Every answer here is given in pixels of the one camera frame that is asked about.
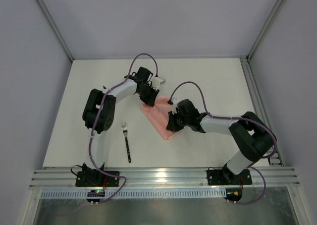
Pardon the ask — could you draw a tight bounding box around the left corner frame post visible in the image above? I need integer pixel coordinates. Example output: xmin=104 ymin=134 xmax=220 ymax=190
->
xmin=34 ymin=0 xmax=74 ymax=63

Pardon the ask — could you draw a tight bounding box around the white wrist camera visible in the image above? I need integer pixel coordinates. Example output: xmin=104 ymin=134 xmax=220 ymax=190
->
xmin=172 ymin=103 xmax=178 ymax=114
xmin=152 ymin=76 xmax=165 ymax=90

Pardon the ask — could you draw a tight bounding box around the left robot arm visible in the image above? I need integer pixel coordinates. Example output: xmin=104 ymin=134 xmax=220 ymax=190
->
xmin=82 ymin=67 xmax=165 ymax=170

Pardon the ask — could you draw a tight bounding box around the left controller board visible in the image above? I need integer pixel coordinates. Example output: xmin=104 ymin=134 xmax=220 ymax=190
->
xmin=86 ymin=189 xmax=105 ymax=204

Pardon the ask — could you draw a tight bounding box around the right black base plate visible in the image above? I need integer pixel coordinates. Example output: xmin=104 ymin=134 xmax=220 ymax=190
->
xmin=206 ymin=168 xmax=253 ymax=185

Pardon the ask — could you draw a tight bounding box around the aluminium rail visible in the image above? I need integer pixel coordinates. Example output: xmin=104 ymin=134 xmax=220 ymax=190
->
xmin=239 ymin=56 xmax=284 ymax=166
xmin=29 ymin=167 xmax=300 ymax=189

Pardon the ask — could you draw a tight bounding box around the silver fork black handle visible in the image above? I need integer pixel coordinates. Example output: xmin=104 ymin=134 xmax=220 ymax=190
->
xmin=122 ymin=122 xmax=132 ymax=163

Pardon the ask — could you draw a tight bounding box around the pink satin napkin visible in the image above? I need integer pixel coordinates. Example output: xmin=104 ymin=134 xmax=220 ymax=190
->
xmin=141 ymin=96 xmax=175 ymax=140

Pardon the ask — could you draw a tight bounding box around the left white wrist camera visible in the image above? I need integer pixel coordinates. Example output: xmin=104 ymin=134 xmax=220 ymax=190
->
xmin=152 ymin=76 xmax=165 ymax=90

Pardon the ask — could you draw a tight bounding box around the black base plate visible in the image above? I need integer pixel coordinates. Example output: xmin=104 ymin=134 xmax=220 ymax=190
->
xmin=206 ymin=168 xmax=253 ymax=185
xmin=75 ymin=163 xmax=119 ymax=187

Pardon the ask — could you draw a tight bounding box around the right corner frame post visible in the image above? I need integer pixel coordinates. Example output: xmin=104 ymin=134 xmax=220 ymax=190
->
xmin=246 ymin=0 xmax=287 ymax=61

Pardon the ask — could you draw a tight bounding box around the grey slotted cable duct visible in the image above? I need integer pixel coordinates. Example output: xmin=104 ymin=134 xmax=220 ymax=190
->
xmin=40 ymin=187 xmax=225 ymax=199

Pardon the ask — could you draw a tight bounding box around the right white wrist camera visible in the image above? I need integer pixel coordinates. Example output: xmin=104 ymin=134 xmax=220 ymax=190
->
xmin=172 ymin=103 xmax=178 ymax=114

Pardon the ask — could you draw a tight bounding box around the corner frame post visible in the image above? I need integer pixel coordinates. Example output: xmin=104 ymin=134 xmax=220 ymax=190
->
xmin=34 ymin=0 xmax=74 ymax=63
xmin=246 ymin=0 xmax=287 ymax=61

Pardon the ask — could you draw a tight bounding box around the controller board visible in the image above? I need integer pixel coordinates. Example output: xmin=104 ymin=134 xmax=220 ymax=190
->
xmin=86 ymin=189 xmax=105 ymax=204
xmin=224 ymin=188 xmax=243 ymax=204

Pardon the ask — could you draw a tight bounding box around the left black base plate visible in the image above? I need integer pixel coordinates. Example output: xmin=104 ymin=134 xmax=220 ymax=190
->
xmin=75 ymin=163 xmax=119 ymax=187

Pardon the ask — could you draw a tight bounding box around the aluminium front rail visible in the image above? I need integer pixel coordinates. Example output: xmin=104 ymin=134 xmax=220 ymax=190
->
xmin=29 ymin=167 xmax=300 ymax=189

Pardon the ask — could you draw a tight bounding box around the right side aluminium rail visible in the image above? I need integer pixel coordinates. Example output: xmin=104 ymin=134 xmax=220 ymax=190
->
xmin=239 ymin=56 xmax=284 ymax=166

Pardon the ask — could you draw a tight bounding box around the right controller board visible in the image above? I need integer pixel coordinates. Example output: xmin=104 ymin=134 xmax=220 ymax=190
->
xmin=224 ymin=188 xmax=243 ymax=204

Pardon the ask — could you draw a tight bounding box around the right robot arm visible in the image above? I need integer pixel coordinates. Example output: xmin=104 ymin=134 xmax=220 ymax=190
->
xmin=166 ymin=99 xmax=276 ymax=184

